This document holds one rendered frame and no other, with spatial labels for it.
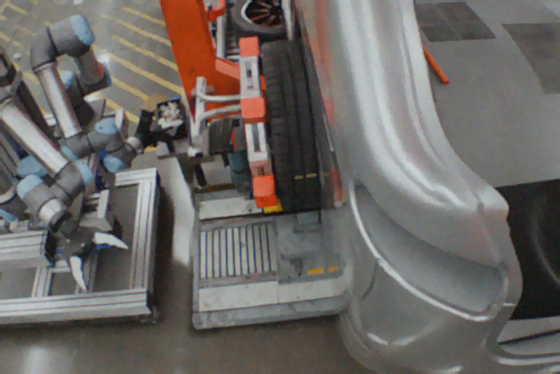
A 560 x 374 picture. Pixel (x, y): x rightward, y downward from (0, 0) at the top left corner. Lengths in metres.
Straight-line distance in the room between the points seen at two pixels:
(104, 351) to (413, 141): 2.06
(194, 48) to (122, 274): 1.13
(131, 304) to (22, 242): 0.59
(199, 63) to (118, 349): 1.42
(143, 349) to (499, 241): 1.97
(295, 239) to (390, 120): 1.60
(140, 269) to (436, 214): 1.84
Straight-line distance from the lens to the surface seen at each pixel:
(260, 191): 1.62
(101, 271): 2.46
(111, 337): 2.52
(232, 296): 2.34
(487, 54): 2.01
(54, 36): 1.77
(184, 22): 2.05
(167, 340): 2.41
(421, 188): 0.69
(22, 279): 2.67
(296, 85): 1.58
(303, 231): 2.31
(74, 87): 2.14
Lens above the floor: 2.14
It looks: 50 degrees down
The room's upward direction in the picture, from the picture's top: 8 degrees counter-clockwise
